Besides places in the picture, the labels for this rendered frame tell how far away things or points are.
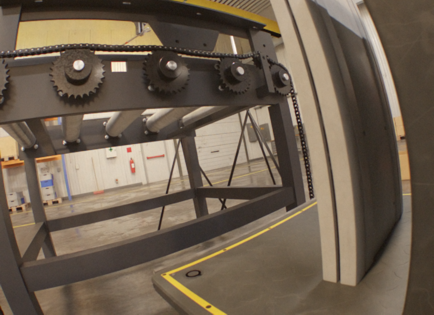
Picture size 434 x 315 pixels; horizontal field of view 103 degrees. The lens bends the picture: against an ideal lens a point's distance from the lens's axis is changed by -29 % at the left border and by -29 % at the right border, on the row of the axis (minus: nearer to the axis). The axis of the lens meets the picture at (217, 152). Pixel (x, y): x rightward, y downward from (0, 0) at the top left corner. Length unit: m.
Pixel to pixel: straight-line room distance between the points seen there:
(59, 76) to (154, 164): 9.73
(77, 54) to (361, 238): 0.77
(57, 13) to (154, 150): 9.70
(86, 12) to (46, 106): 0.38
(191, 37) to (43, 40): 10.71
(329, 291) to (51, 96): 0.80
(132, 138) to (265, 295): 1.52
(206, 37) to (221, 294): 0.95
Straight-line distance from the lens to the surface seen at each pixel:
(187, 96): 0.87
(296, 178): 1.18
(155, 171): 10.34
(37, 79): 0.79
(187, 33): 1.03
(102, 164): 9.87
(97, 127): 1.72
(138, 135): 1.77
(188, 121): 1.78
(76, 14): 0.95
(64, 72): 0.74
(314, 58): 0.34
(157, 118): 1.52
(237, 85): 0.97
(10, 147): 8.68
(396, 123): 8.41
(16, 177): 10.00
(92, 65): 0.76
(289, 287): 0.40
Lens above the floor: 0.54
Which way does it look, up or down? 1 degrees up
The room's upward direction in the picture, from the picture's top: 10 degrees counter-clockwise
